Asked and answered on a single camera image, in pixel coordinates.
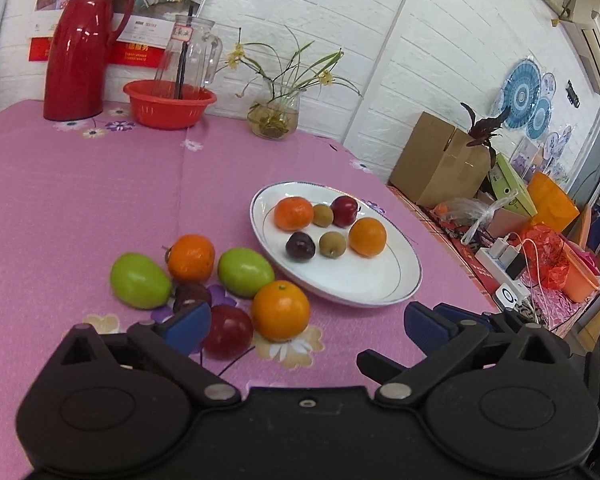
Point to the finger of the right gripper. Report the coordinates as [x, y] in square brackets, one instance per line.
[457, 315]

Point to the white power strip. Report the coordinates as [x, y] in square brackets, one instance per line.
[504, 262]

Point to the dark purple plant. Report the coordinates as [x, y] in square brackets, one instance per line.
[483, 130]

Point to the red thermos jug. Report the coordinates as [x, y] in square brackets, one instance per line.
[76, 68]

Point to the clear plastic bag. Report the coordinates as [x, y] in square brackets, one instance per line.
[474, 213]

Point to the brown longan fruit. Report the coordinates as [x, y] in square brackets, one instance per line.
[332, 245]

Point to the blue decorative wall plates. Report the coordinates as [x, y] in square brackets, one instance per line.
[528, 93]

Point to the red plastic basket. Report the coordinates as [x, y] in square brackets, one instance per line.
[162, 113]

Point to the large orange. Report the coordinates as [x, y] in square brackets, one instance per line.
[280, 311]

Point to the brown cardboard box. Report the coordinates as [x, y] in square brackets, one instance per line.
[437, 165]

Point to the mandarin with stem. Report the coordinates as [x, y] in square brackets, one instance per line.
[191, 258]

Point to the large red plum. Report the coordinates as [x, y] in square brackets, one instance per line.
[230, 333]

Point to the green fruit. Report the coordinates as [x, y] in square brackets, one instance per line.
[243, 272]
[137, 281]

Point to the glass vase with plant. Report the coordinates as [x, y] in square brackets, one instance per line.
[274, 112]

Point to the dark plum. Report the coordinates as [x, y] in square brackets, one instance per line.
[300, 246]
[190, 293]

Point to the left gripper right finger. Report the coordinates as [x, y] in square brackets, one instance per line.
[447, 347]

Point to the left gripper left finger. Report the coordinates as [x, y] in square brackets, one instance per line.
[166, 347]

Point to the dark plum back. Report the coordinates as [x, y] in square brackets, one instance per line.
[190, 293]

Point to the white oval plate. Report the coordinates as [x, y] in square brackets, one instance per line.
[369, 264]

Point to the small yellow-brown longan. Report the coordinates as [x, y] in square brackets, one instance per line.
[323, 216]

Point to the dark plum front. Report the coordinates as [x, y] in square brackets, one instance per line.
[300, 246]

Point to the clear glass pitcher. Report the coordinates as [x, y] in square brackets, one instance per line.
[190, 61]

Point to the orange bag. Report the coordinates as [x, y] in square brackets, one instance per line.
[554, 208]

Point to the red plastic bag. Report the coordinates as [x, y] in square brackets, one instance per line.
[548, 264]

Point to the green paper box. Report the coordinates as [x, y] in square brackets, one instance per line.
[506, 183]

